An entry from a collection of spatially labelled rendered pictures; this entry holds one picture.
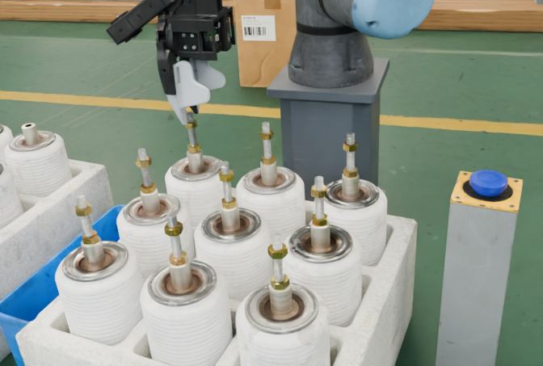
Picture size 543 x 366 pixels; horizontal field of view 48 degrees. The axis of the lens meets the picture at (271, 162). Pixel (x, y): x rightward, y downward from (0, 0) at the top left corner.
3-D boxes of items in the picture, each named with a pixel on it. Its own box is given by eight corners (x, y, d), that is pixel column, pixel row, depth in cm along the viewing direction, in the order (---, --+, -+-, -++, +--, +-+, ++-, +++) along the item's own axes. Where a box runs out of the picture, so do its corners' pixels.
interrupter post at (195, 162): (195, 166, 92) (192, 145, 90) (208, 168, 91) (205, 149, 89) (185, 172, 90) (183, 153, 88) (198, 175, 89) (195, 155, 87)
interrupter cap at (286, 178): (271, 203, 81) (271, 198, 81) (231, 186, 86) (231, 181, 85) (307, 179, 86) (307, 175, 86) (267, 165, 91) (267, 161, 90)
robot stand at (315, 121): (300, 187, 133) (293, 54, 119) (385, 195, 128) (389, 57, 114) (275, 234, 118) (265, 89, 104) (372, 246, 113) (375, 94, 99)
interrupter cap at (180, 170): (191, 155, 95) (191, 151, 95) (232, 164, 91) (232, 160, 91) (161, 177, 89) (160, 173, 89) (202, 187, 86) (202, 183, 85)
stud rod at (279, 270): (274, 296, 62) (269, 234, 58) (283, 292, 62) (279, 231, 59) (279, 301, 61) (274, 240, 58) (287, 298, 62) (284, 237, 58)
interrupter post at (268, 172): (270, 188, 84) (268, 167, 83) (257, 183, 86) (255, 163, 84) (281, 182, 86) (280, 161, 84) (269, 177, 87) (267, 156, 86)
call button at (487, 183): (470, 182, 71) (472, 166, 70) (507, 187, 69) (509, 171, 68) (465, 199, 68) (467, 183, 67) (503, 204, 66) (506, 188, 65)
